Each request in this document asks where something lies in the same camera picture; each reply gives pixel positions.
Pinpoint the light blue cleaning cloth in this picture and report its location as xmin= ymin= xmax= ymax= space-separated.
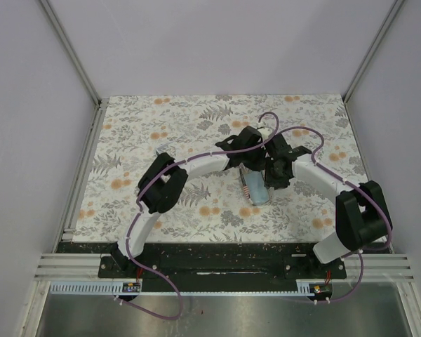
xmin=244 ymin=171 xmax=270 ymax=206

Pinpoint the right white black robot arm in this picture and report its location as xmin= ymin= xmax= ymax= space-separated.
xmin=265 ymin=135 xmax=392 ymax=278

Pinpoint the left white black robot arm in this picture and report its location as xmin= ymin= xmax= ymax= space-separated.
xmin=111 ymin=126 xmax=275 ymax=277

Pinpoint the floral pattern table mat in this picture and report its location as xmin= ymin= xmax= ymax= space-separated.
xmin=72 ymin=94 xmax=367 ymax=243

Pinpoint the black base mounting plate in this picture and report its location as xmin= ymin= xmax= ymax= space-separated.
xmin=98 ymin=243 xmax=347 ymax=284

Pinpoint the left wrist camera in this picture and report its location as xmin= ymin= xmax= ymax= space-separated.
xmin=256 ymin=126 xmax=274 ymax=142

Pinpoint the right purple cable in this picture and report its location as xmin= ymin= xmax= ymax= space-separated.
xmin=266 ymin=126 xmax=394 ymax=305

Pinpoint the purple cable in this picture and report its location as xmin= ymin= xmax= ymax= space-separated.
xmin=126 ymin=112 xmax=280 ymax=320
xmin=266 ymin=126 xmax=394 ymax=305

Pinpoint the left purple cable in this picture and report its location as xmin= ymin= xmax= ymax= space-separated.
xmin=126 ymin=112 xmax=280 ymax=320

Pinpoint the left aluminium frame post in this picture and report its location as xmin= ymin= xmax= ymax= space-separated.
xmin=38 ymin=0 xmax=103 ymax=108

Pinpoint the aluminium frame post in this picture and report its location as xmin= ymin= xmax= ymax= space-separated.
xmin=38 ymin=0 xmax=103 ymax=108
xmin=342 ymin=0 xmax=406 ymax=105

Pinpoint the white slotted cable duct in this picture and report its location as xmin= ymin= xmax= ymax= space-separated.
xmin=50 ymin=275 xmax=313 ymax=296

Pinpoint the right aluminium frame post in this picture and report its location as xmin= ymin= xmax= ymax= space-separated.
xmin=342 ymin=0 xmax=406 ymax=105

